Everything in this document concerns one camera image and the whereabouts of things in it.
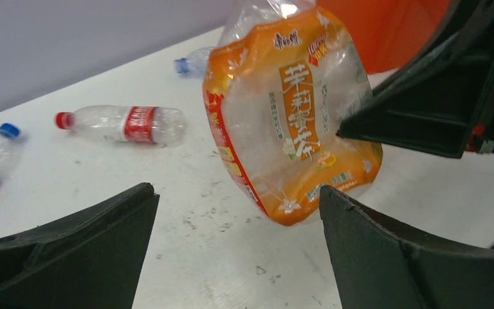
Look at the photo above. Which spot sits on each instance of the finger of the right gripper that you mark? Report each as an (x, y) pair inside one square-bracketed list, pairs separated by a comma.
[(442, 101)]

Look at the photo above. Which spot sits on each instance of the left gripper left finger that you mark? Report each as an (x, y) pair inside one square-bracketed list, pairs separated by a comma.
[(92, 258)]

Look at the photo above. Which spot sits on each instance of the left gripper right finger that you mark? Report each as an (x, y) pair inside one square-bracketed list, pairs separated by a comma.
[(381, 262)]

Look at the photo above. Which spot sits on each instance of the red cap water bottle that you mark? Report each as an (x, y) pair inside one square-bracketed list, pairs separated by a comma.
[(137, 124)]

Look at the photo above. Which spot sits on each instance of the orange crushed bottle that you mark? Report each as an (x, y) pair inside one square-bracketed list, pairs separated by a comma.
[(282, 79)]

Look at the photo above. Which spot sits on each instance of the orange plastic bin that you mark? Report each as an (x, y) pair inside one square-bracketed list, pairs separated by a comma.
[(388, 33)]

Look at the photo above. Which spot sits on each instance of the crushed blue label bottle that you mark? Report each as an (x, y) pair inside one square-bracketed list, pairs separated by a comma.
[(195, 64)]

